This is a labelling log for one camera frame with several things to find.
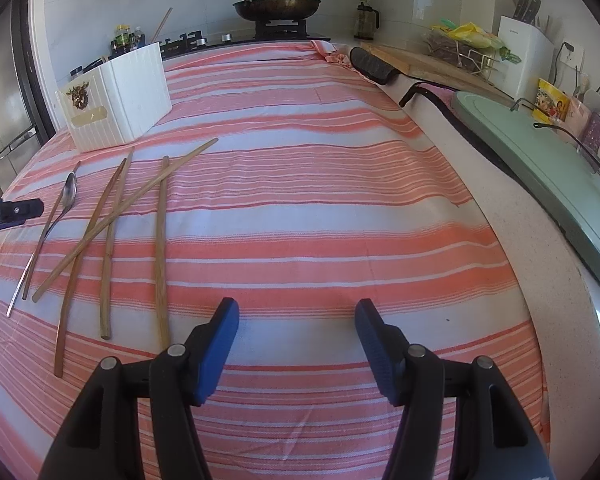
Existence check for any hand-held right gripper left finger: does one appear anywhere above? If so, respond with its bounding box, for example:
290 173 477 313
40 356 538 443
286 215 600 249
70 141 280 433
39 296 241 480

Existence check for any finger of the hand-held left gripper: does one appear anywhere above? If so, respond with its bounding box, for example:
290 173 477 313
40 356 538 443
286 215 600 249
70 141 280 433
0 199 45 226

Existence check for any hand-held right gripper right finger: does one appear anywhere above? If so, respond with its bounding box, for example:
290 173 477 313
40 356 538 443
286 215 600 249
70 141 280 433
355 298 556 480

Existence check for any plain silver metal spoon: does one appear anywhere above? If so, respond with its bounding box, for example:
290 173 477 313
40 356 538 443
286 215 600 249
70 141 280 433
6 171 78 318

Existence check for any white ribbed utensil holder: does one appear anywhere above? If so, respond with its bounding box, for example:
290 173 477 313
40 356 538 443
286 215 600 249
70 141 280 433
55 42 173 153

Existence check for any grey steel refrigerator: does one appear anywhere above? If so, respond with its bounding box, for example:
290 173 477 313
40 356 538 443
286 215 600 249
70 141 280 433
0 0 48 196

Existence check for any pink striped tablecloth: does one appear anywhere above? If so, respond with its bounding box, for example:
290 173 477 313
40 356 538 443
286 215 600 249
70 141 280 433
0 40 551 480

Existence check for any black lidded spice jar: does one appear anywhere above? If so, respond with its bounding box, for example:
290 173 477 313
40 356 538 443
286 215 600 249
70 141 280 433
80 56 112 77

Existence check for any light green cutting board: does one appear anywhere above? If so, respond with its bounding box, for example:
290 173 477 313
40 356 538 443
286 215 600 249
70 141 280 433
450 90 600 306

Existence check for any black trimmed mat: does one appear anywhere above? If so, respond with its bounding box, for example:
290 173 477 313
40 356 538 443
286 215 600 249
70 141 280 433
399 81 511 176

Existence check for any black ribbed grip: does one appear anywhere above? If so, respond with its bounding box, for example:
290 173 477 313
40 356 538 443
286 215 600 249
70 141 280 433
349 46 400 86

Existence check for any wooden cutting board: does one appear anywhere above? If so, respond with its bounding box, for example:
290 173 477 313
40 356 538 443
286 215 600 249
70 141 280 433
367 44 513 106

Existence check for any yellow cartoon mug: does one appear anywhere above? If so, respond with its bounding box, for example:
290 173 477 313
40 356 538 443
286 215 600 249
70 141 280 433
536 77 571 123

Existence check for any pink cup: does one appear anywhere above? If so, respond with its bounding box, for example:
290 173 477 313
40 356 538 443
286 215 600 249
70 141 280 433
565 95 594 133

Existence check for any black glass gas stove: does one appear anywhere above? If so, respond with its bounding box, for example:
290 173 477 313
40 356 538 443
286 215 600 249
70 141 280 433
157 17 331 59

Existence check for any dark wok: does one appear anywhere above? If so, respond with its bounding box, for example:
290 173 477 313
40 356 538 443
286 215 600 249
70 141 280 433
203 0 322 22

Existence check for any white knife block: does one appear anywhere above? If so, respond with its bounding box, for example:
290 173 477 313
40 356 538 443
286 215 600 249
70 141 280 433
497 15 555 103

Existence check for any yellow plastic bag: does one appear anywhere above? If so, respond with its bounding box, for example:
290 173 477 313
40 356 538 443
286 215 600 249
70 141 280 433
432 20 504 52

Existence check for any glass french press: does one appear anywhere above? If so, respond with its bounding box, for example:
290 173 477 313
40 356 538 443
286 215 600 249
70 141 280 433
355 0 380 41

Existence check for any dark door frame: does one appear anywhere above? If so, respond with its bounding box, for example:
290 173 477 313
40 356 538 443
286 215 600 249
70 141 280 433
10 0 56 147

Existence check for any black wire rack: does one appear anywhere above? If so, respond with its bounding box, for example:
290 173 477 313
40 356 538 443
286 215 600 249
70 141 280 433
510 97 600 171

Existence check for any metal wire basket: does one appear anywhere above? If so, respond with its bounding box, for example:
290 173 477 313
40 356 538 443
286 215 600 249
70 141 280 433
422 32 501 83

